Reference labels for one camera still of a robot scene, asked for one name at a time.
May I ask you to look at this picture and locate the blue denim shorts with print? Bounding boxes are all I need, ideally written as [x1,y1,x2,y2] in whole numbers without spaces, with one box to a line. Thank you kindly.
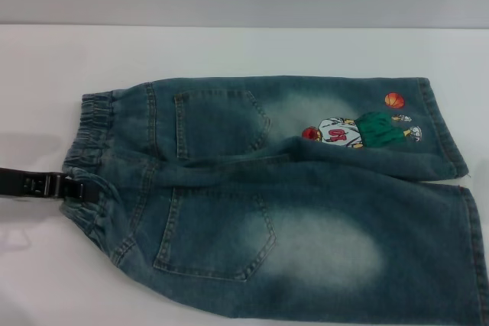
[59,75,489,326]

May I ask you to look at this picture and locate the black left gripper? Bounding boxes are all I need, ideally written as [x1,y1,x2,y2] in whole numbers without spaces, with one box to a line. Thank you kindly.
[0,166,97,205]

